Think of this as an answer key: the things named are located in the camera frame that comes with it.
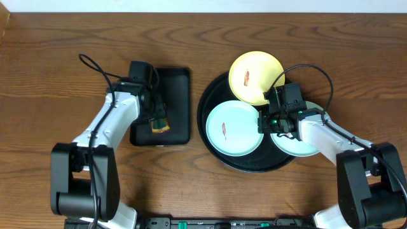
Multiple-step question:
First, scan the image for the yellow plate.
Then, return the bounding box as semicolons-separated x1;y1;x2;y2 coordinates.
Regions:
228;51;284;106

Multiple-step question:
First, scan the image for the black round tray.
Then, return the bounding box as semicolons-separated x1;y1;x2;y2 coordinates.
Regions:
197;72;295;172

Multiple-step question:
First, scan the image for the green and orange sponge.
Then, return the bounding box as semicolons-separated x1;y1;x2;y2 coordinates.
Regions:
151;118;170;134

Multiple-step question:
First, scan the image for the mint green plate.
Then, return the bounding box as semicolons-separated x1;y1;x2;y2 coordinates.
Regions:
270;101;331;158
205;101;264;157

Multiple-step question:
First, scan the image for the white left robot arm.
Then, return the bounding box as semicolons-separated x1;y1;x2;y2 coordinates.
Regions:
50;82;165;228

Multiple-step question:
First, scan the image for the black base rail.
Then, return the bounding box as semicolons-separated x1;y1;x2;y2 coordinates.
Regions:
134;218;317;229

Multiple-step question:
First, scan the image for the black rectangular tray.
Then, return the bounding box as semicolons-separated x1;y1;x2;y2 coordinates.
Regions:
130;67;191;146

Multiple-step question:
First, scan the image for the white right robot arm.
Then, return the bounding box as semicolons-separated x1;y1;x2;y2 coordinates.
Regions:
258;108;406;228

